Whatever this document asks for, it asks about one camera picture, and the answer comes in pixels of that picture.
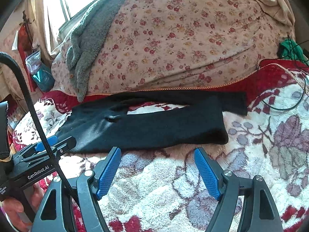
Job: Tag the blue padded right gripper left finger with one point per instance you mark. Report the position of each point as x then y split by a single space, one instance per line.
92 185

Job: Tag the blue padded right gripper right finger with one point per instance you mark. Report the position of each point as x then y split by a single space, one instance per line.
222 186

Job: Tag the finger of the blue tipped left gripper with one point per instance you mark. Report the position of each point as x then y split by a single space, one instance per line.
60 147

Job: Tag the black knit pants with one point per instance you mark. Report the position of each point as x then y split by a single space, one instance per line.
151 120

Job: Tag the person's bare hand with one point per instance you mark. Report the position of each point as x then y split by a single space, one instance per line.
13 207

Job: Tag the teal plastic bag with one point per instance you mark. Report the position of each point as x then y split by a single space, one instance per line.
40 73

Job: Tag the grey fleece garment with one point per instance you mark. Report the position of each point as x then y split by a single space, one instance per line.
87 39

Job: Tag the beige curtain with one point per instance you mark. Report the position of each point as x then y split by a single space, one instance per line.
46 18

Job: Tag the floral pink quilt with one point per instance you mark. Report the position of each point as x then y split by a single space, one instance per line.
187 43

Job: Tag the green cloth item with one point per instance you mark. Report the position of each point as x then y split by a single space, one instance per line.
290 50

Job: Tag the black camera box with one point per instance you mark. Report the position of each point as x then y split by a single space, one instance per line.
4 130

